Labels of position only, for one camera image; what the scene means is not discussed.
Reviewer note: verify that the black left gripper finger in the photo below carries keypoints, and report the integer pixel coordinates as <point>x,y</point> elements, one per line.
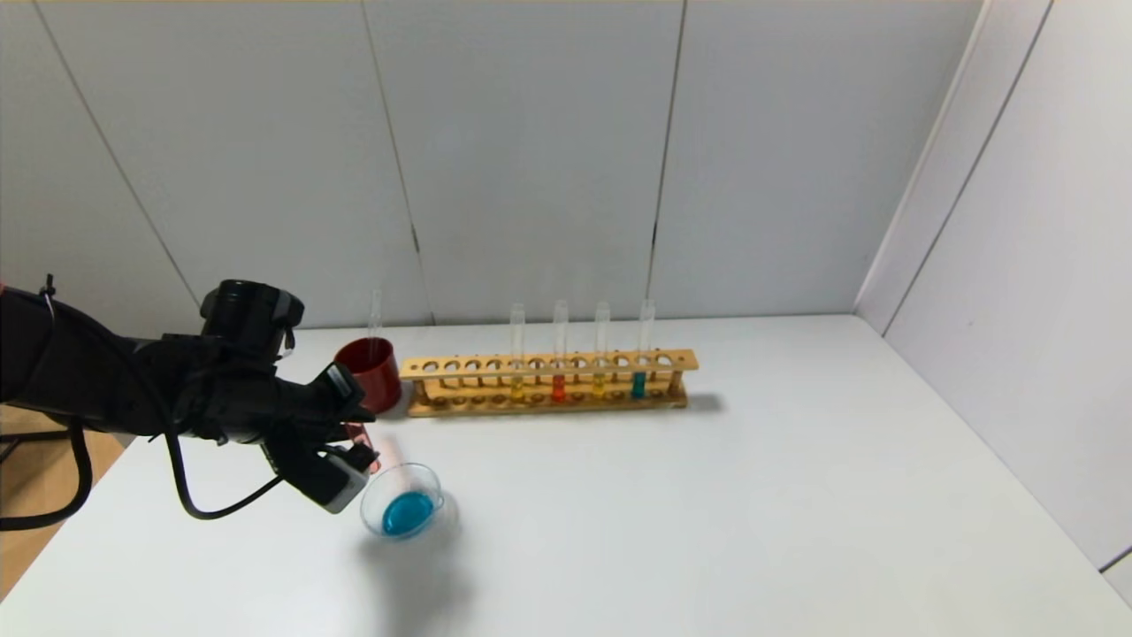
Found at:
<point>363,413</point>
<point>364,456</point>

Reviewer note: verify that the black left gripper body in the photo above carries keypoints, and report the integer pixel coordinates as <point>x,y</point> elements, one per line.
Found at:
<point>341,387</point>

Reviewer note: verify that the test tube with red pigment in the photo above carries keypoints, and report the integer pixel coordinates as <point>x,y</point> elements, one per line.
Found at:
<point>359,433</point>
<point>558,387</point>

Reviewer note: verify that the test tube with blue pigment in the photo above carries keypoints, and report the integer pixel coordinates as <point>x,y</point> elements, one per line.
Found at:
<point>376,314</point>
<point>638,385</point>

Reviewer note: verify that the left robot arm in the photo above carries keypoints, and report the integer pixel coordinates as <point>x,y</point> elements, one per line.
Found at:
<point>88,380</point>

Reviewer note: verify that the test tube with yellow pigment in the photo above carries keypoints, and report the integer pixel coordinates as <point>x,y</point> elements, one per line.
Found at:
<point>599,387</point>
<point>517,389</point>

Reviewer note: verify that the wooden test tube rack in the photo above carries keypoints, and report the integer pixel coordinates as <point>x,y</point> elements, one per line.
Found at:
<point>681,360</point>

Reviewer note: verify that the dark red cup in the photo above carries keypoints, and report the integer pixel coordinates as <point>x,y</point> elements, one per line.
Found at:
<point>385,380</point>

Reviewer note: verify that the clear glass dish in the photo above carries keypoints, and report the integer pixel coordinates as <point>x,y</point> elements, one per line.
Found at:
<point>411,515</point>

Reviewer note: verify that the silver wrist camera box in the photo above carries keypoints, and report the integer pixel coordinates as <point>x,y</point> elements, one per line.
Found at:
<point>332,482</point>

